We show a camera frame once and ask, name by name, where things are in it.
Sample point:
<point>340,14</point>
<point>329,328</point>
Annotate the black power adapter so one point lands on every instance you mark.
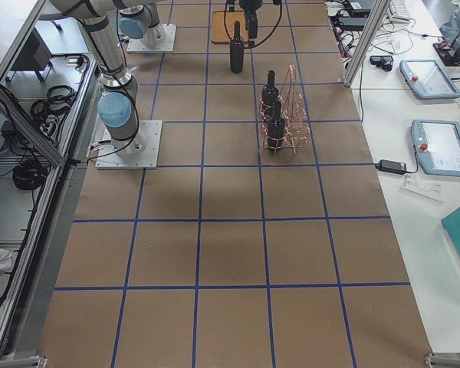
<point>393,167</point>

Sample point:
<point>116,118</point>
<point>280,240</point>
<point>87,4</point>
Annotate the wooden tray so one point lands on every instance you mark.
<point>219,34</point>

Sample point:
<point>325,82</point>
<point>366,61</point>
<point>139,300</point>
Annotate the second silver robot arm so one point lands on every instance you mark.
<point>142,22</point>

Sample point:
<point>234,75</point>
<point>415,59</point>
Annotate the copper wire basket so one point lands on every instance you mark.
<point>296,131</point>

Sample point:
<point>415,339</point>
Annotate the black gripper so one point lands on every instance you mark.
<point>250,5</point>

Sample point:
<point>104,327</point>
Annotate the front dark wine bottle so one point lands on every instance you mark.
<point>275,127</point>

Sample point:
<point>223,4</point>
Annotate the upper teach pendant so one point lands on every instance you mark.
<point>428,80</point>

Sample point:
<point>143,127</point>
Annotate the carried dark wine bottle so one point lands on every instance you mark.
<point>236,50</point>

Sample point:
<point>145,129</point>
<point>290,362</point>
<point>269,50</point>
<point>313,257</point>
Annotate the aluminium frame post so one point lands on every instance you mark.
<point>372,24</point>

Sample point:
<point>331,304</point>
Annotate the teach pendant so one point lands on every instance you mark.
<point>428,80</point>
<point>437,145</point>

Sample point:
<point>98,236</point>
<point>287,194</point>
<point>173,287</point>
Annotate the lower teach pendant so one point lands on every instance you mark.
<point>437,145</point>

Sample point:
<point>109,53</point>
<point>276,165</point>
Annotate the clear acrylic stand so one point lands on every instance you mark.
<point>427,190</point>

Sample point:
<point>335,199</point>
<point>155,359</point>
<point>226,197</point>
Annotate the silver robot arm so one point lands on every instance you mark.
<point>117,106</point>

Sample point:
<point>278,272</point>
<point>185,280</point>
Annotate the rear dark wine bottle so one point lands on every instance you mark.
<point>269,93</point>

